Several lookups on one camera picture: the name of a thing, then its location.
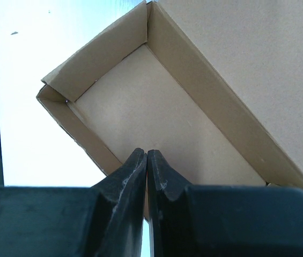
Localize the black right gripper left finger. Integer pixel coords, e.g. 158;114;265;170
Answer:
0;148;146;256

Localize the brown cardboard box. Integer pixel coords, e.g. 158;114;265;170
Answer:
35;0;303;223

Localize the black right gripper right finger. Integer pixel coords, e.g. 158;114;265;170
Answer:
147;150;303;256

